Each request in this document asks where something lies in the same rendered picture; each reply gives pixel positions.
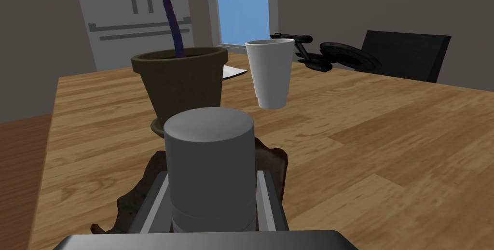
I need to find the dark brown rough lump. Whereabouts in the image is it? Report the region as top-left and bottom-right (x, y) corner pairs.
(90, 137), (289, 235)

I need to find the black chair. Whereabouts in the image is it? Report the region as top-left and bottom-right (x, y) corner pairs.
(355, 30), (452, 84)

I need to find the white flat sheet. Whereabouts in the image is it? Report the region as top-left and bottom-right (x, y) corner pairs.
(222, 65), (248, 81)

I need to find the wooden table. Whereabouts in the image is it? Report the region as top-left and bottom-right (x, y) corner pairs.
(27, 52), (494, 250)

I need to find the black spaceship model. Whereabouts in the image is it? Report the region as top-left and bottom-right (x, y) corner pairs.
(269, 32), (383, 74)

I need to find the blue window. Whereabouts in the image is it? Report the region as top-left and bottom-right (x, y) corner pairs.
(205, 0), (279, 50)

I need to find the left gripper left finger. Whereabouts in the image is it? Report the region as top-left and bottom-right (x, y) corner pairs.
(127, 171), (173, 234)

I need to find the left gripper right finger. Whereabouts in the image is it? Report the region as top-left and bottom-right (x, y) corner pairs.
(255, 170), (290, 232)

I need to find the grey cylindrical container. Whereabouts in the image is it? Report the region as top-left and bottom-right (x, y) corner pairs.
(164, 107), (258, 234)

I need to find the olive green plant pot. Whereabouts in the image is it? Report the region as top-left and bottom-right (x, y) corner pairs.
(131, 0), (229, 139)

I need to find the white paper cup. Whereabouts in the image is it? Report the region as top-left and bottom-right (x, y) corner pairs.
(245, 39), (296, 110)

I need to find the grey refrigerator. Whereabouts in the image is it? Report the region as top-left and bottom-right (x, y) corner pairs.
(72, 0), (196, 73)

